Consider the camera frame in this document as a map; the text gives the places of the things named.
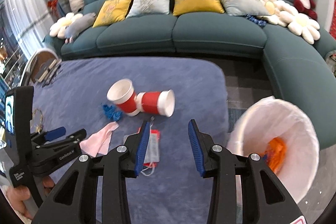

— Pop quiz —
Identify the grey face mask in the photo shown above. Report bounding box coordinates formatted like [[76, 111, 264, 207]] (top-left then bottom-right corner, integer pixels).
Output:
[[121, 127, 160, 178]]

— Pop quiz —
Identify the red paper cup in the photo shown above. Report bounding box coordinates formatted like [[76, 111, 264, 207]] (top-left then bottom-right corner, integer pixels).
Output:
[[106, 79, 140, 117], [135, 90, 175, 117]]

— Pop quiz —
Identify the blue wrapper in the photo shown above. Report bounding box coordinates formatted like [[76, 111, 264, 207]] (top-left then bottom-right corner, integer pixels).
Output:
[[102, 105, 123, 122]]

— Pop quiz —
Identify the orange plastic bag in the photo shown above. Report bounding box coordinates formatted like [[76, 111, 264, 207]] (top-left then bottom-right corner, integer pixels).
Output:
[[261, 137, 287, 174]]

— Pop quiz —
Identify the red paper packet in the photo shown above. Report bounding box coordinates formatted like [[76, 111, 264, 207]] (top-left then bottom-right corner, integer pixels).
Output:
[[147, 129, 161, 145]]

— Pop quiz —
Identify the white lined trash bin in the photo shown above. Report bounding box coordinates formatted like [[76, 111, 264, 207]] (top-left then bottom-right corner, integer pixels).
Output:
[[227, 96, 319, 203]]

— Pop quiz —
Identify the glass ashtray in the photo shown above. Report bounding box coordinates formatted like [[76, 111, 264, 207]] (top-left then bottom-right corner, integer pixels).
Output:
[[30, 109, 44, 134]]

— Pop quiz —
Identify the round side chair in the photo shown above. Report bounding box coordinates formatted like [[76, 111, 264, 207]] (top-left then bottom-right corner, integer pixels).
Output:
[[19, 48, 61, 86]]

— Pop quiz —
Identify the dark notebook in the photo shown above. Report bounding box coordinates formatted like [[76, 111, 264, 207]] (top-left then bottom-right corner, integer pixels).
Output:
[[34, 59, 62, 83]]

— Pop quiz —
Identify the white flower cushion left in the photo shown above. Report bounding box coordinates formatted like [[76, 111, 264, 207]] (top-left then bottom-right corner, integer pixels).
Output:
[[49, 12, 83, 39]]

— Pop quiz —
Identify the white flower cushion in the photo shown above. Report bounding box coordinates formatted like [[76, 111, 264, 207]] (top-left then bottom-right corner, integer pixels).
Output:
[[257, 0, 321, 45], [49, 12, 83, 39]]

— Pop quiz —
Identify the grey seal plush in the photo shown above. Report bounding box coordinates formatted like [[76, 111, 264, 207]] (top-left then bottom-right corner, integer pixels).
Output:
[[64, 12, 96, 44]]

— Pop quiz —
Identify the teal sectional sofa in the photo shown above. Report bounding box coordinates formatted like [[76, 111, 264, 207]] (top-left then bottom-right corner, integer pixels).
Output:
[[43, 0, 335, 149]]

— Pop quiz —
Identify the blue beaded item on sofa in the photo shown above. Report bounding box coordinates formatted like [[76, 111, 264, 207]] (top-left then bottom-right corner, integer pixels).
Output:
[[244, 14, 266, 28]]

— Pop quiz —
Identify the yellow cushion left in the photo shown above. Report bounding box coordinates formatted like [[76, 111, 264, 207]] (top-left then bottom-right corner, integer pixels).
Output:
[[92, 0, 132, 28]]

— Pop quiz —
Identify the light blue cushion left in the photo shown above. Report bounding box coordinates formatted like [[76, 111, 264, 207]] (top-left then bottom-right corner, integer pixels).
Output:
[[126, 0, 170, 18]]

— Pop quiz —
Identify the light blue cushion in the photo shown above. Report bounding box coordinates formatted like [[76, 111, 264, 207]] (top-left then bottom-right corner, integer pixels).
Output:
[[126, 0, 170, 18], [220, 0, 270, 16]]

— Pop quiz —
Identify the light blue cushion right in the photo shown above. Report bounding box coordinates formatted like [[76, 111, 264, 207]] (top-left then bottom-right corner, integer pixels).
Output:
[[220, 0, 270, 16]]

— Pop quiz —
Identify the white flower cushion right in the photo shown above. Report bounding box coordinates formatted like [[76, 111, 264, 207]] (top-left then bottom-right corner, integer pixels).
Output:
[[257, 0, 321, 45]]

